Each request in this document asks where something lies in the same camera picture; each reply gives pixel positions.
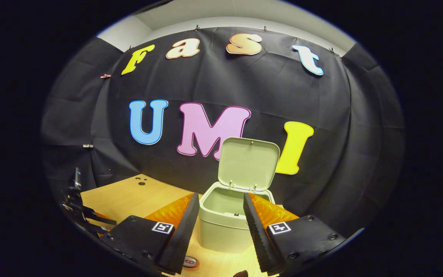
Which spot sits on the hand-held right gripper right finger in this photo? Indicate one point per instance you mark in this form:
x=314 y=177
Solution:
x=260 y=238

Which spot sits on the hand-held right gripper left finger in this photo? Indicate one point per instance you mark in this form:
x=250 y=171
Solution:
x=183 y=238

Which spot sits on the green desktop garbage bin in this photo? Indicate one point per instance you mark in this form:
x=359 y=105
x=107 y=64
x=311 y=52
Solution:
x=244 y=161

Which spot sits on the red pop can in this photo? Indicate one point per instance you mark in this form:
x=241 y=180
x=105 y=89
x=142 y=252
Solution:
x=191 y=262

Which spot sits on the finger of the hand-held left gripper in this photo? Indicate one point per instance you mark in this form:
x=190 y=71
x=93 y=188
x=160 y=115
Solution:
x=97 y=230
x=98 y=216

